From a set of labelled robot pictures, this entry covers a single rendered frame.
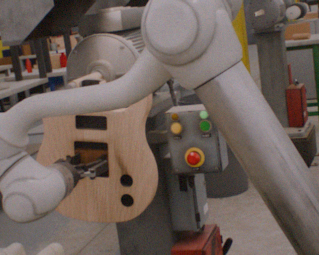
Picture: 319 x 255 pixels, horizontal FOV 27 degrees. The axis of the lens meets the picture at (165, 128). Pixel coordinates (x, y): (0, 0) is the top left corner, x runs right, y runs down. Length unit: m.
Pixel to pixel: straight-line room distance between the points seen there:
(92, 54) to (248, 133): 1.01
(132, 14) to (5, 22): 0.49
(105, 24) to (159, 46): 1.02
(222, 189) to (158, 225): 2.56
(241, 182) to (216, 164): 2.90
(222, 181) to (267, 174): 3.67
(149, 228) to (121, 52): 0.65
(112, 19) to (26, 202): 0.82
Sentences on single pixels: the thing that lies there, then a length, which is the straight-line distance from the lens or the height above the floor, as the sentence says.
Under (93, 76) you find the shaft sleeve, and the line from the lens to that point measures 2.03.
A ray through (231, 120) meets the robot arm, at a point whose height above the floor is 1.23.
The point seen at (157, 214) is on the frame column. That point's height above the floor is 0.74.
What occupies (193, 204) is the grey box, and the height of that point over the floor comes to 0.76.
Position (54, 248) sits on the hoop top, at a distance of 1.24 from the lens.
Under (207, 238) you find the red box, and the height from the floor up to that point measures 0.62.
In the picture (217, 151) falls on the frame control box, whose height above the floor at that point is 0.99.
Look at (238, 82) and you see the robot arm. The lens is 1.18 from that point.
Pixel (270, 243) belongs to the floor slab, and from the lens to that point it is 3.99.
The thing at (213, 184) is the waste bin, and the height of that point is 0.11.
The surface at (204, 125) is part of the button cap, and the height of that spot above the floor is 1.07.
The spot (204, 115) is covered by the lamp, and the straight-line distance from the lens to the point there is 2.01.
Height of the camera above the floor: 1.46
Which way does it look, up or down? 11 degrees down
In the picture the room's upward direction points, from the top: 8 degrees counter-clockwise
